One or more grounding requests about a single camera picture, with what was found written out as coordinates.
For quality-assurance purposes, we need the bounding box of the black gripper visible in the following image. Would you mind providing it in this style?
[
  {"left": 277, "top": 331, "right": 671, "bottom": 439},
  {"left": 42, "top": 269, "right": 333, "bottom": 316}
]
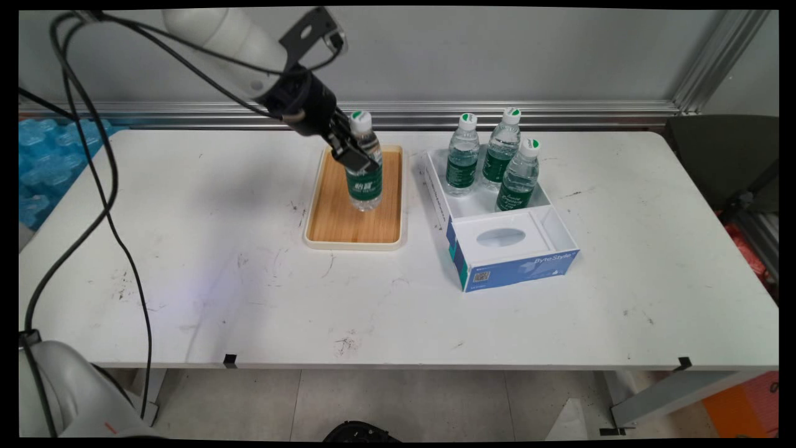
[{"left": 266, "top": 70, "right": 382, "bottom": 177}]

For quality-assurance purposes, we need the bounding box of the green label water bottle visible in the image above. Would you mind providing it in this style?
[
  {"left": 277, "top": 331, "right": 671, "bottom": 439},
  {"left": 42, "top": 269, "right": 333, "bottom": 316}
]
[
  {"left": 496, "top": 138, "right": 541, "bottom": 212},
  {"left": 482, "top": 108, "right": 522, "bottom": 191},
  {"left": 445, "top": 113, "right": 481, "bottom": 197},
  {"left": 344, "top": 111, "right": 384, "bottom": 213}
]

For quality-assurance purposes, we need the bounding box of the bamboo tray with cream rim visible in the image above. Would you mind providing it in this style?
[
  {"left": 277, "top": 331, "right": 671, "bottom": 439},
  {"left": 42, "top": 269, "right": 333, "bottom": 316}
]
[{"left": 303, "top": 143, "right": 408, "bottom": 251}]

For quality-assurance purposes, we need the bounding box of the white and blue cardboard box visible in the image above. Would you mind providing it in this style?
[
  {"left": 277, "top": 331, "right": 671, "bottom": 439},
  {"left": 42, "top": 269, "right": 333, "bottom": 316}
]
[{"left": 425, "top": 146, "right": 580, "bottom": 293}]

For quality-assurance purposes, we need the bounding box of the black round object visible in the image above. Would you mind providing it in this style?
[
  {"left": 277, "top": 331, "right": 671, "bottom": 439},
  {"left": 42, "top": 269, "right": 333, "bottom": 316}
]
[{"left": 323, "top": 421, "right": 402, "bottom": 442}]

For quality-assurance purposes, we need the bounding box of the blue wrapped water bottle pack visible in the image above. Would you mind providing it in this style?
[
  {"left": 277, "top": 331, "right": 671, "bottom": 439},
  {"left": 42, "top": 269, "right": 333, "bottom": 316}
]
[{"left": 19, "top": 118, "right": 128, "bottom": 231}]

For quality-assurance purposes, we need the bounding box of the dark chair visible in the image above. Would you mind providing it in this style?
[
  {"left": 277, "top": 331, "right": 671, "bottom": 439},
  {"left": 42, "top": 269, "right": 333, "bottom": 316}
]
[{"left": 661, "top": 114, "right": 779, "bottom": 215}]

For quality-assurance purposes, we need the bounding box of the white table leg with foot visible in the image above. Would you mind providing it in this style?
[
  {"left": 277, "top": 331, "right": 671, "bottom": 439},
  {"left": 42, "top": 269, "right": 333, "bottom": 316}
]
[{"left": 599, "top": 370, "right": 756, "bottom": 436}]

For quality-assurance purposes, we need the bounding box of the red patterned bag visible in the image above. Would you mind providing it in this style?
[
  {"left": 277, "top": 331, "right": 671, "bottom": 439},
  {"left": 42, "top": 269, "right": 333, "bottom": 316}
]
[{"left": 723, "top": 221, "right": 773, "bottom": 288}]

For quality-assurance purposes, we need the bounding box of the orange box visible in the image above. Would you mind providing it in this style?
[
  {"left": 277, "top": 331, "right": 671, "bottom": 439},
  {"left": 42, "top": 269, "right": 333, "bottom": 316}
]
[{"left": 702, "top": 372, "right": 779, "bottom": 439}]

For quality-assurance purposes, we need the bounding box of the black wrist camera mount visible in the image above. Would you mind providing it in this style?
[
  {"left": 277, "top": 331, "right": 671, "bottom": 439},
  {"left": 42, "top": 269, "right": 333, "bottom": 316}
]
[{"left": 279, "top": 7, "right": 348, "bottom": 67}]

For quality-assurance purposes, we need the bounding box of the horizontal aluminium frame rail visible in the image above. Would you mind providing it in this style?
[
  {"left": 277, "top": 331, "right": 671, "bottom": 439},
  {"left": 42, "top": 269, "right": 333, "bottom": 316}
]
[{"left": 19, "top": 101, "right": 685, "bottom": 130}]

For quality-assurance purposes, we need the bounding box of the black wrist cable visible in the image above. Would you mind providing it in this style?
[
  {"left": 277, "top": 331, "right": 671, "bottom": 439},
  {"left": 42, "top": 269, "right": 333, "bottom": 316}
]
[{"left": 87, "top": 10, "right": 346, "bottom": 122}]

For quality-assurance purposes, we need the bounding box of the thick black cable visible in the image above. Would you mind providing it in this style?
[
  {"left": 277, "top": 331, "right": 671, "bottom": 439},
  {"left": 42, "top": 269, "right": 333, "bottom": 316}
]
[{"left": 19, "top": 11, "right": 120, "bottom": 340}]

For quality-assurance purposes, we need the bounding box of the thin black cable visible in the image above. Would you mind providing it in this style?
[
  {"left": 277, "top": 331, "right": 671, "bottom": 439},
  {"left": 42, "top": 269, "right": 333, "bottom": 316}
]
[{"left": 19, "top": 87, "right": 154, "bottom": 421}]

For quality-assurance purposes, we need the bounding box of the diagonal aluminium frame rail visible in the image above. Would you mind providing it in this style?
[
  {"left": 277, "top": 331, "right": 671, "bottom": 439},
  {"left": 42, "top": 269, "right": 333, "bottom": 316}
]
[{"left": 673, "top": 9, "right": 772, "bottom": 116}]

